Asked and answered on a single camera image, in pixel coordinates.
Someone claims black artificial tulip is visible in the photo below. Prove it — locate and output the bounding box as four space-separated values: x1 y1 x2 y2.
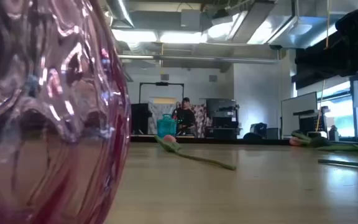
317 159 358 169
308 136 358 154

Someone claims teal glass vase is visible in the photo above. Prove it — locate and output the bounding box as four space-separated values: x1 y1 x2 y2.
156 113 178 139

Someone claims pink glass vase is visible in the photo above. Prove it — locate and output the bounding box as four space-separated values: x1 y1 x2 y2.
0 0 132 224

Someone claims person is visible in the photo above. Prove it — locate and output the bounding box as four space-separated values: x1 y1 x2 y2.
172 96 197 136

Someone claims grey hanging cloth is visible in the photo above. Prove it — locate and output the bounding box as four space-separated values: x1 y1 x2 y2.
147 96 177 135

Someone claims pink patterned cloth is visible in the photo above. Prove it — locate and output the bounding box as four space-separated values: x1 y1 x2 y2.
175 101 213 138

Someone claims black panel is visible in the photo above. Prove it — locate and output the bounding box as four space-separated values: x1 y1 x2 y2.
131 103 150 135

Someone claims black equipment cabinet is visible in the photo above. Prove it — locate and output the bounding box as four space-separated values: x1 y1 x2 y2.
204 98 242 139

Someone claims silver ceiling pipe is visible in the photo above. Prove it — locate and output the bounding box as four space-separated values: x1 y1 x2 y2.
117 54 280 65

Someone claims ceiling light panel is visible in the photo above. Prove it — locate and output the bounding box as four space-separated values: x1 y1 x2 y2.
112 29 158 44
159 30 204 44

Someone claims dark dome object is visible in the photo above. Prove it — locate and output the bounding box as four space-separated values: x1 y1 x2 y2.
242 132 262 141

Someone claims grey bin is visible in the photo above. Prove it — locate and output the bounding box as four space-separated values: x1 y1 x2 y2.
265 127 280 140

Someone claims whiteboard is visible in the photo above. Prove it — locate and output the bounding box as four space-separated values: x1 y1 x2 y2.
280 91 318 138

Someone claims white round stand base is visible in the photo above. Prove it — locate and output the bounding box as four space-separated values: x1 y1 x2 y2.
306 130 328 140

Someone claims dark bottle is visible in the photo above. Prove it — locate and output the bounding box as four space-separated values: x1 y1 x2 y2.
328 124 340 142

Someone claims black rig frame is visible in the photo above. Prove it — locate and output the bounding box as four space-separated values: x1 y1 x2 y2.
137 82 185 135

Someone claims black aluminium table frame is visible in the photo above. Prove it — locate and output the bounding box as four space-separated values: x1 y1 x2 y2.
130 134 358 150

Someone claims round silver air duct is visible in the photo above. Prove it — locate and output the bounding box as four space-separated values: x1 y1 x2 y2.
104 0 135 29

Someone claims yellow hanging cord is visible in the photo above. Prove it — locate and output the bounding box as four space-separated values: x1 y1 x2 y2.
314 0 331 132

